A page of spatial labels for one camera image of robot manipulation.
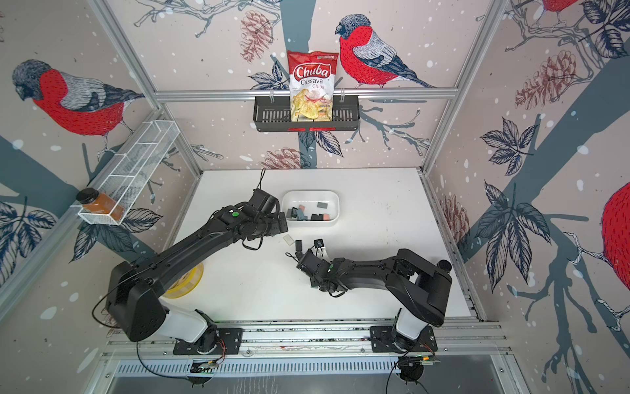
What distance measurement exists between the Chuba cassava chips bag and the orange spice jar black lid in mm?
641

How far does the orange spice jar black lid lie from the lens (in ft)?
1.98

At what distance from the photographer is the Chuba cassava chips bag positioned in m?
0.86
